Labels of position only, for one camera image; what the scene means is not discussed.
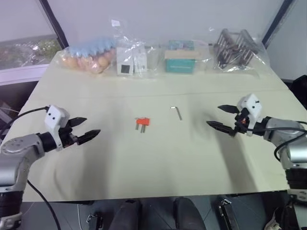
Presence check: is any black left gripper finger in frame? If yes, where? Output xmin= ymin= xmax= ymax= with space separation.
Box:
xmin=77 ymin=129 xmax=101 ymax=146
xmin=69 ymin=116 xmax=88 ymax=128

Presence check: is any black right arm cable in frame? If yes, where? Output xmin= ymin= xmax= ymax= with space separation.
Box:
xmin=262 ymin=121 xmax=307 ymax=161

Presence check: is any light blue egg tray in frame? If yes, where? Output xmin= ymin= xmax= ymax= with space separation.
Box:
xmin=67 ymin=35 xmax=116 ymax=58

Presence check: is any black metal clamp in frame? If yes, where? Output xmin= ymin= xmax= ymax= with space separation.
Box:
xmin=216 ymin=197 xmax=235 ymax=230
xmin=85 ymin=214 xmax=104 ymax=230

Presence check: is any white box with black square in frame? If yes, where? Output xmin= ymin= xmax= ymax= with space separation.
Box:
xmin=116 ymin=46 xmax=147 ymax=77

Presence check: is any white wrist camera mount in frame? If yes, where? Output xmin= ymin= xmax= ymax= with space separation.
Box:
xmin=44 ymin=104 xmax=71 ymax=152
xmin=236 ymin=93 xmax=263 ymax=138

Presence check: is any teal patterned packet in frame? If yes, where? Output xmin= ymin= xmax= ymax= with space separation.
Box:
xmin=168 ymin=40 xmax=195 ymax=51

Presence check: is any red rectangular block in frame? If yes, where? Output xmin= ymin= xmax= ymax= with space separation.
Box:
xmin=134 ymin=116 xmax=151 ymax=127

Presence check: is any plastic bag of eggs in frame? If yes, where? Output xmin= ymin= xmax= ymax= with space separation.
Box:
xmin=53 ymin=35 xmax=117 ymax=75

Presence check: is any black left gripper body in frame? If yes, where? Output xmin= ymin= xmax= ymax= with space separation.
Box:
xmin=58 ymin=119 xmax=81 ymax=149

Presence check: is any clear plastic bag around rack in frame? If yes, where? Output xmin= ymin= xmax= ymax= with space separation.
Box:
xmin=205 ymin=25 xmax=273 ymax=79

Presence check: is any dark window frame bar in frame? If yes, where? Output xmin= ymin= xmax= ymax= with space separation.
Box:
xmin=260 ymin=0 xmax=298 ymax=46
xmin=39 ymin=0 xmax=71 ymax=49

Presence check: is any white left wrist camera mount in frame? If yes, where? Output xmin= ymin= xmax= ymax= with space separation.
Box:
xmin=44 ymin=104 xmax=71 ymax=152

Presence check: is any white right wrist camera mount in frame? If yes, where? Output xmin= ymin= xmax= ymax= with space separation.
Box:
xmin=236 ymin=93 xmax=263 ymax=138

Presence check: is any dark rounded shape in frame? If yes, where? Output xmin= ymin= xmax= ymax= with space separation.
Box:
xmin=173 ymin=197 xmax=208 ymax=230

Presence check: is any black object beside table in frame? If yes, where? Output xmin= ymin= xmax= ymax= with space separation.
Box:
xmin=291 ymin=74 xmax=307 ymax=109

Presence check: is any grey metal rack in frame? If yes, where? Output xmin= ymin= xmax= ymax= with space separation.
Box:
xmin=213 ymin=28 xmax=259 ymax=70

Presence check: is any metal hex key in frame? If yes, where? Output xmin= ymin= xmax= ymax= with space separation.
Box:
xmin=170 ymin=106 xmax=183 ymax=121

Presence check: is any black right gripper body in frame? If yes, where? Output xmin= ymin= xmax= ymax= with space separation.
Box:
xmin=233 ymin=107 xmax=252 ymax=135

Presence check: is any clear bag with white label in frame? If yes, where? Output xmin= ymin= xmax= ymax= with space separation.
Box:
xmin=110 ymin=17 xmax=156 ymax=79

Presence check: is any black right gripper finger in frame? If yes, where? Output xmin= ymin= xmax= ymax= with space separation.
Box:
xmin=206 ymin=120 xmax=235 ymax=138
xmin=217 ymin=104 xmax=239 ymax=115

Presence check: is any teal cardboard box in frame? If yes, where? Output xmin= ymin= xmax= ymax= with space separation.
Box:
xmin=164 ymin=49 xmax=197 ymax=74

